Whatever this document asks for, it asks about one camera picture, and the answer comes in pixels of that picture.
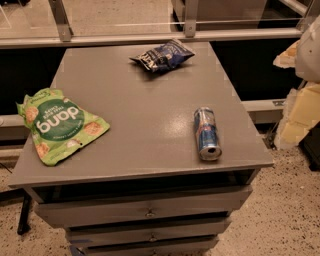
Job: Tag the middle grey drawer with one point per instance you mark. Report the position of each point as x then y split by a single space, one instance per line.
148 232

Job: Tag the blue silver redbull can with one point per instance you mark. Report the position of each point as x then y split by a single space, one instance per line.
206 134

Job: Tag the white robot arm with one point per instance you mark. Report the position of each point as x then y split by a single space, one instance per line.
304 55

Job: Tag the black stand leg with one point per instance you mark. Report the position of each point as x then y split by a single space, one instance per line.
23 225

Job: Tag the grey drawer cabinet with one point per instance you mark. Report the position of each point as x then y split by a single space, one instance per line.
151 145

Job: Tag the bottom grey drawer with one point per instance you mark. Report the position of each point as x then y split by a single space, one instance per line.
158 248

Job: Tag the top grey drawer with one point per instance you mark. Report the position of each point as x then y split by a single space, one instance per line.
152 206

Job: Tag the dark blue snack bag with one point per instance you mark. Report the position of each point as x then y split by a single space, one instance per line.
165 57

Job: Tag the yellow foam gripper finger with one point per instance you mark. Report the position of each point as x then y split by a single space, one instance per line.
301 113

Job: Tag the green dang chips bag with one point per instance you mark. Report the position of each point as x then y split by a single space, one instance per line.
59 127

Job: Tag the metal railing frame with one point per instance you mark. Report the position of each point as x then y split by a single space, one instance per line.
76 23

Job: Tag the grey drawer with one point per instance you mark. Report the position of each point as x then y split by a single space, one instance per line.
152 206
148 232
158 248

